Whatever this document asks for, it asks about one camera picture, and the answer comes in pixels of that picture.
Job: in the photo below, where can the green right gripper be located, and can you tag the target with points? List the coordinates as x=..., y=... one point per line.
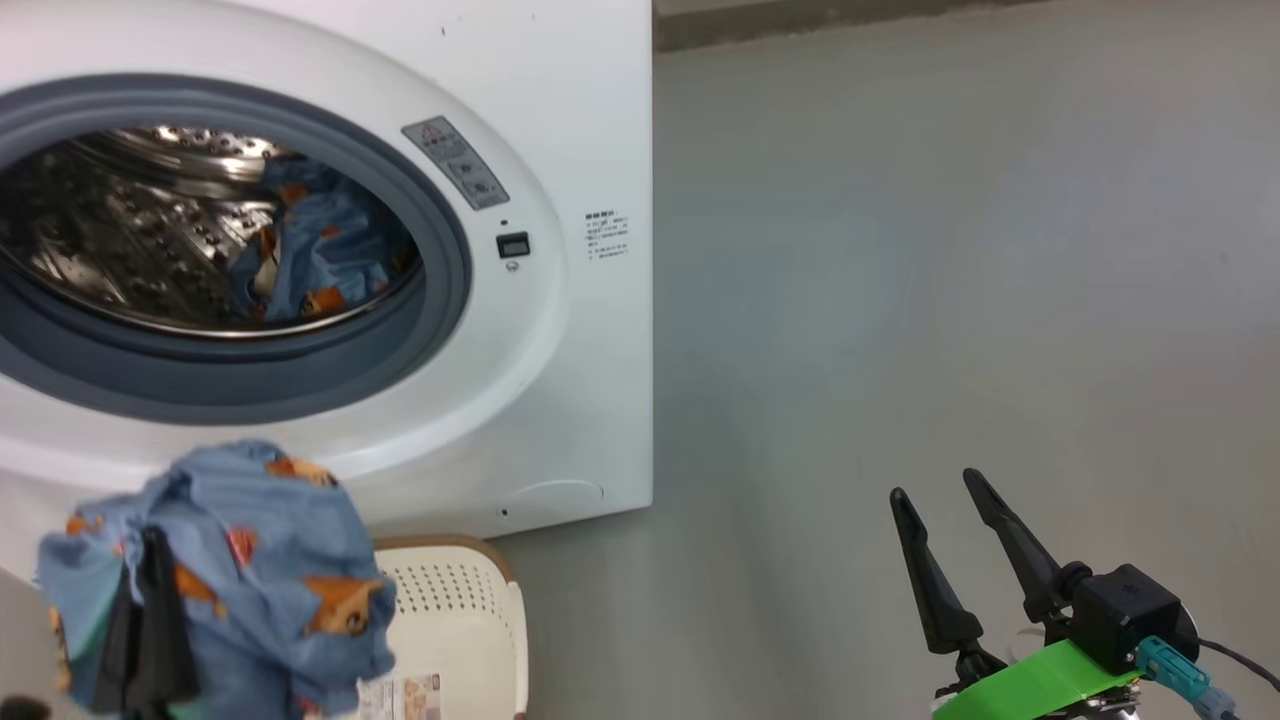
x=1040, y=690

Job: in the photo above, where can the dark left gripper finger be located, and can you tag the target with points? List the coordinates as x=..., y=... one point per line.
x=162, y=650
x=120, y=660

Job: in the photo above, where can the blue cartoon print garment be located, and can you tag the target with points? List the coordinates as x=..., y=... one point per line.
x=335, y=245
x=270, y=530

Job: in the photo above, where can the basket product label sticker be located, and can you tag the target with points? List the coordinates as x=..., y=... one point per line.
x=405, y=697

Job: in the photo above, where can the cream perforated laundry basket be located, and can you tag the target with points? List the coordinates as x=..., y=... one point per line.
x=460, y=620

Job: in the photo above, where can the steel washing drum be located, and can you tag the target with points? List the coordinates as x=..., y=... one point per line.
x=110, y=230

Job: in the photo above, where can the white washing machine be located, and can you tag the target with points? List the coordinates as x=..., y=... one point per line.
x=590, y=380

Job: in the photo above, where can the black door latch socket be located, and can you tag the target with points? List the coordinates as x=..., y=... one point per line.
x=513, y=245

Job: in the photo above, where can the round drain filter cover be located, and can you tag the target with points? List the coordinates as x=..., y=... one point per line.
x=553, y=497

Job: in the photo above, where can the grey warning sticker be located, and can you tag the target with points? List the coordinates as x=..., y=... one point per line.
x=455, y=160

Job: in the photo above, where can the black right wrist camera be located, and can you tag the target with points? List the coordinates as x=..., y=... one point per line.
x=1130, y=615

